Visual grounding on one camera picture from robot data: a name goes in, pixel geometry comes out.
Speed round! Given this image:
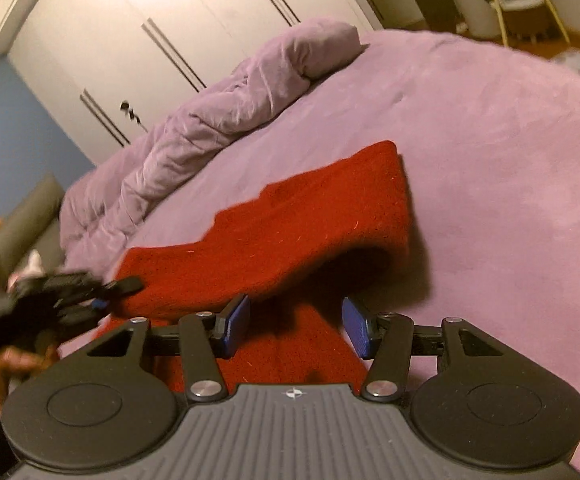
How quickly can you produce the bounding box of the red knit coat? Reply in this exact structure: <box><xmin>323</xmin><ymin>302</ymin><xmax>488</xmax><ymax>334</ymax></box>
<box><xmin>108</xmin><ymin>141</ymin><xmax>412</xmax><ymax>389</ymax></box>

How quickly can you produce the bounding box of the person left hand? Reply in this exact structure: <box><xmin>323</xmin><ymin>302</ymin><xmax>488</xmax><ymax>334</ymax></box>
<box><xmin>0</xmin><ymin>344</ymin><xmax>60</xmax><ymax>416</ymax></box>

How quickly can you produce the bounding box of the pink plush toy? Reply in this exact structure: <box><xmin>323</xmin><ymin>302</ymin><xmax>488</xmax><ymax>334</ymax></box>
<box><xmin>7</xmin><ymin>249</ymin><xmax>46</xmax><ymax>292</ymax></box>

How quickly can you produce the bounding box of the olive green headboard cushion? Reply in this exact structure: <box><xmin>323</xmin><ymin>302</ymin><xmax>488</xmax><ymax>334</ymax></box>
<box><xmin>0</xmin><ymin>174</ymin><xmax>64</xmax><ymax>289</ymax></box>

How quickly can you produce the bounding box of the purple crumpled duvet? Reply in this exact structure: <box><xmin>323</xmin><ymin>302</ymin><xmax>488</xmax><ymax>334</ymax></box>
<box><xmin>59</xmin><ymin>18</ymin><xmax>362</xmax><ymax>276</ymax></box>

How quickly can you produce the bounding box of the purple bed sheet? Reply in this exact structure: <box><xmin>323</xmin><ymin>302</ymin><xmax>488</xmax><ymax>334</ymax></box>
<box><xmin>59</xmin><ymin>28</ymin><xmax>580</xmax><ymax>480</ymax></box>

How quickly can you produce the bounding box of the white wardrobe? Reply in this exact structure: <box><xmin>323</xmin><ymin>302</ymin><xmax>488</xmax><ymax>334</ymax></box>
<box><xmin>9</xmin><ymin>0</ymin><xmax>379</xmax><ymax>164</ymax></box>

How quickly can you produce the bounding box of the yellow leg side table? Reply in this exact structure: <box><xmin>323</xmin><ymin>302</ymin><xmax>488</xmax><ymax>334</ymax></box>
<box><xmin>491</xmin><ymin>0</ymin><xmax>572</xmax><ymax>48</ymax></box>

